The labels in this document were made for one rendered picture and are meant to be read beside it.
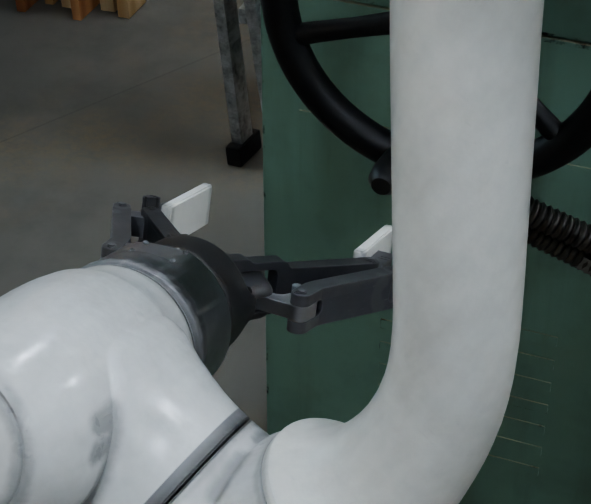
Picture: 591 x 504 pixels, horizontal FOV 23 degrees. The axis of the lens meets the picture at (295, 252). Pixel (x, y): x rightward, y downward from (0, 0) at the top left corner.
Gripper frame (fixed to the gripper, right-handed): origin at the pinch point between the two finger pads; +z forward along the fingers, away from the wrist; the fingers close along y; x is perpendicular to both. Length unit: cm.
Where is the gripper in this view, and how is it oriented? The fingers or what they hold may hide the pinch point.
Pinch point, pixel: (289, 227)
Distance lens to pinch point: 100.8
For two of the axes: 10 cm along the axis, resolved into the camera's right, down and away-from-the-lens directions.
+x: -1.3, 9.4, 3.1
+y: -9.3, -2.2, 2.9
